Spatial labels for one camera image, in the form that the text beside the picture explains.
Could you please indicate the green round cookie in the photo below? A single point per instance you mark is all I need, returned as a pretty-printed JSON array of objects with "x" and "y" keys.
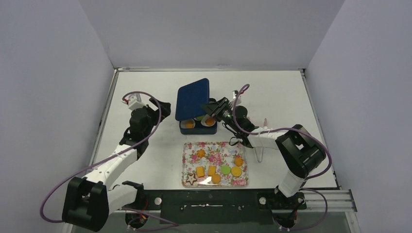
[
  {"x": 225, "y": 170},
  {"x": 200, "y": 117}
]

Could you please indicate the pink cat paw tongs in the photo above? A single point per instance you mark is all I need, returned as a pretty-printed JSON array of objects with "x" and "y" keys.
[{"x": 259, "y": 152}]

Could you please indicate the star chocolate cookie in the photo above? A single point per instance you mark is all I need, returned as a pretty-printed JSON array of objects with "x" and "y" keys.
[{"x": 191, "y": 179}]

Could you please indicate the yellow waffle round cookie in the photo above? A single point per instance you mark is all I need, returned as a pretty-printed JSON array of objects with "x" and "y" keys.
[{"x": 236, "y": 171}]

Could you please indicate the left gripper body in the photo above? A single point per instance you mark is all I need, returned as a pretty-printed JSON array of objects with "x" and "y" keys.
[{"x": 153, "y": 117}]

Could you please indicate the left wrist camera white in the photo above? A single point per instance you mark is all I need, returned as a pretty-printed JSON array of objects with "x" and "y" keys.
[{"x": 134, "y": 101}]

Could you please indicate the white paper cup centre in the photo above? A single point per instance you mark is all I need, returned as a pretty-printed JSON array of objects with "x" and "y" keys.
[{"x": 198, "y": 120}]

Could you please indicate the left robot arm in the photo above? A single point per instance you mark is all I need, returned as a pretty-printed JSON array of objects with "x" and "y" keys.
[{"x": 92, "y": 198}]

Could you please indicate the orange round cookie bottom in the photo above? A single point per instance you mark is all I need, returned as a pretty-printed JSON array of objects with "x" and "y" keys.
[{"x": 216, "y": 178}]

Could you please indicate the orange speckled round cookie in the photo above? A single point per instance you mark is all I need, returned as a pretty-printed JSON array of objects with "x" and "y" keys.
[{"x": 210, "y": 122}]

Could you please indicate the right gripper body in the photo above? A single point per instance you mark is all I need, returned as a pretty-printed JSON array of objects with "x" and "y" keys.
[{"x": 219, "y": 109}]

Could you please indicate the orange flower cookie middle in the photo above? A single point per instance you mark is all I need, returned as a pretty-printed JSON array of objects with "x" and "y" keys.
[{"x": 201, "y": 153}]

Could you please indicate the dark blue square box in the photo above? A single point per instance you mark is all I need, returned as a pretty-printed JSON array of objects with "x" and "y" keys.
[{"x": 199, "y": 129}]

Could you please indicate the square cracker right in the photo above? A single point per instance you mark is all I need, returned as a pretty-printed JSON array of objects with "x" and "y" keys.
[{"x": 211, "y": 170}]

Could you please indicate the floral rectangular tray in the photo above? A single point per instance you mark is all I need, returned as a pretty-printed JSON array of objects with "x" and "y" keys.
[{"x": 217, "y": 154}]

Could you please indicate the dark blue box lid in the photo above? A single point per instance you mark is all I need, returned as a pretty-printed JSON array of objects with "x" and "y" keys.
[{"x": 190, "y": 99}]

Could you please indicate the square cracker left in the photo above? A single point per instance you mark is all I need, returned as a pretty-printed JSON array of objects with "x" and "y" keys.
[{"x": 200, "y": 171}]

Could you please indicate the square cracker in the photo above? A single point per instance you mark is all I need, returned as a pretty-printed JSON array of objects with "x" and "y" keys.
[
  {"x": 211, "y": 170},
  {"x": 200, "y": 171}
]

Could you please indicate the white paper cup front-right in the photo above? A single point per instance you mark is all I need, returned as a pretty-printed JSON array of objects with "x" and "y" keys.
[{"x": 203, "y": 122}]

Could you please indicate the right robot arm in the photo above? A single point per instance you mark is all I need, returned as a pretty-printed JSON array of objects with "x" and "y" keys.
[{"x": 301, "y": 152}]

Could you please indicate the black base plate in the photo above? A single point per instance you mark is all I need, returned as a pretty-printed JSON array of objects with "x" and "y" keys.
[{"x": 220, "y": 206}]

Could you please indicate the white paper cup front-left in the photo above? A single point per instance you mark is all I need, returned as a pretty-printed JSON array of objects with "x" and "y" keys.
[{"x": 182, "y": 123}]

